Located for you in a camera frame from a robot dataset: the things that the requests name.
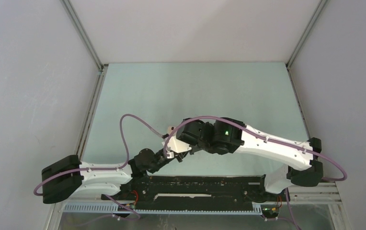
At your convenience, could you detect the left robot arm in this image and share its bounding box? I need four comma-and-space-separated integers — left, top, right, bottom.
40, 149, 177, 204

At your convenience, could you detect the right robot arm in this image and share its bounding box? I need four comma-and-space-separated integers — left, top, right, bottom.
164, 116, 323, 200

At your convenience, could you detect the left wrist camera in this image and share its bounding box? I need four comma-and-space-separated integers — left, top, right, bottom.
165, 151, 175, 159

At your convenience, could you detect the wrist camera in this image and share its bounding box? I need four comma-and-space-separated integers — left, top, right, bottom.
165, 151, 175, 159
166, 134, 191, 156

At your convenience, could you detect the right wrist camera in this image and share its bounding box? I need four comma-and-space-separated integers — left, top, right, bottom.
166, 134, 191, 156

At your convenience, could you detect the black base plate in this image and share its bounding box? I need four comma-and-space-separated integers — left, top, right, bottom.
112, 175, 288, 212

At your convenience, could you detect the grey cable duct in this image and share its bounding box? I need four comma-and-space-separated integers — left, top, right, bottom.
63, 203, 263, 216

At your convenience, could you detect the aluminium frame rail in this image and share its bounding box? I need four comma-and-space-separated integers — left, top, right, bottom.
288, 182, 342, 205

